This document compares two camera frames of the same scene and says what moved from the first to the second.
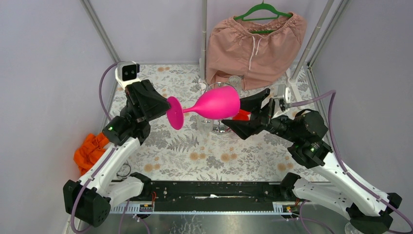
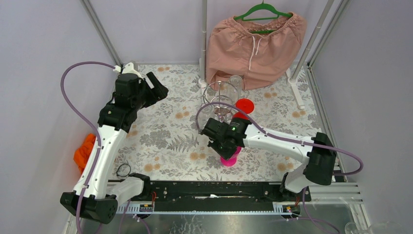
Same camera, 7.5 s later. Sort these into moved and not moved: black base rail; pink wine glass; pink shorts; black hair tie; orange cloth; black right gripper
Moved: pink wine glass; black right gripper
Not moved: black base rail; pink shorts; orange cloth; black hair tie
